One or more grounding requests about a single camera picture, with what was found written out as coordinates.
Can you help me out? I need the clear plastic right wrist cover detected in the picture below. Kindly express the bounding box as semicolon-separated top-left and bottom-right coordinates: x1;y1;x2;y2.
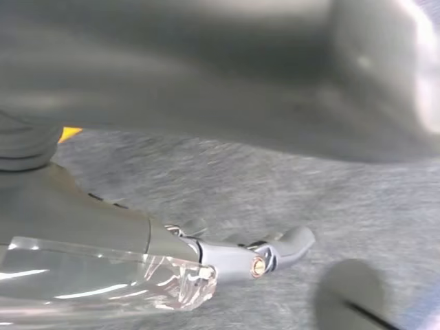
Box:
0;236;218;327

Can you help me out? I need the yellow floor tape strip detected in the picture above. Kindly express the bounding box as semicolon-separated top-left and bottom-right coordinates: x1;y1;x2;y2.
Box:
57;126;84;145

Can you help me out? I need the grey robot body shell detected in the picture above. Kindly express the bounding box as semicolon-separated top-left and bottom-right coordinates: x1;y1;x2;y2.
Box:
0;0;440;165

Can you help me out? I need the ribbed grey right arm sleeve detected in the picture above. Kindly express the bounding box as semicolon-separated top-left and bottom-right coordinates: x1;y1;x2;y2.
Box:
0;108;63;173

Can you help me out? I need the round base foot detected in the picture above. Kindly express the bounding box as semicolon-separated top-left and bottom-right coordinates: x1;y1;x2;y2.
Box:
313;258;405;330

